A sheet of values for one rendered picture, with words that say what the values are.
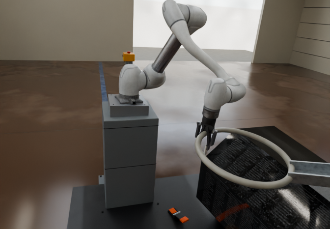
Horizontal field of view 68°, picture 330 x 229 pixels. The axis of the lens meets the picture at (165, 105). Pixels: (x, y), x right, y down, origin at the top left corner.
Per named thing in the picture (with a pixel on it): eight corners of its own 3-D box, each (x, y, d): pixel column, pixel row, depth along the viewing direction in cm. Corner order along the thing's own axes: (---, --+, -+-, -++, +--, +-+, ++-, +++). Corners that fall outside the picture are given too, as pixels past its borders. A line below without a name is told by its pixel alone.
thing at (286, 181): (296, 153, 133) (298, 148, 132) (289, 210, 93) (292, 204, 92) (212, 122, 153) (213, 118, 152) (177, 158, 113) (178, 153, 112)
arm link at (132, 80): (114, 91, 188) (115, 62, 181) (134, 88, 199) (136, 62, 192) (125, 97, 177) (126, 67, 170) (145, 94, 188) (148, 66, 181)
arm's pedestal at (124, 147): (99, 215, 192) (96, 124, 163) (98, 176, 236) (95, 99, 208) (160, 206, 205) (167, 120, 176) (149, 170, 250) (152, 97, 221)
